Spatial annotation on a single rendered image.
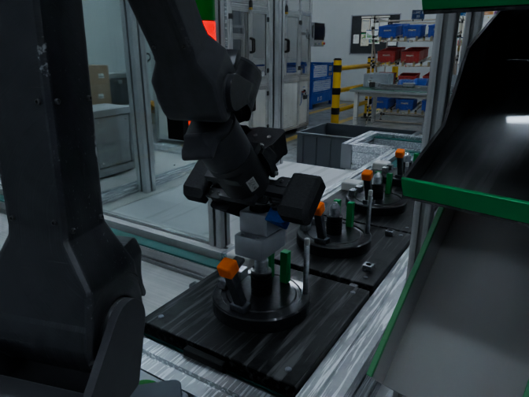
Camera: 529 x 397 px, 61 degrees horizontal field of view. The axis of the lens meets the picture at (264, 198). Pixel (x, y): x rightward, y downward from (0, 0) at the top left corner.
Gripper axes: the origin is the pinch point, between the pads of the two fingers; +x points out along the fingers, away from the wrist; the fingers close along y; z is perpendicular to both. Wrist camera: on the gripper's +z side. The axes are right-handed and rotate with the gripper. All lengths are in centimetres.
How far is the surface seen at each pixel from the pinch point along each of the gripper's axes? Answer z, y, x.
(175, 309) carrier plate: -15.4, 9.6, 5.6
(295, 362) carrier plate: -16.3, -10.1, 4.9
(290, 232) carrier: 9.6, 8.8, 26.7
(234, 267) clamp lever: -9.4, -1.0, -1.8
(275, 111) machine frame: 79, 60, 71
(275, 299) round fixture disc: -9.0, -2.7, 8.4
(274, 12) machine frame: 104, 62, 44
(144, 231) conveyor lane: -0.9, 36.5, 19.3
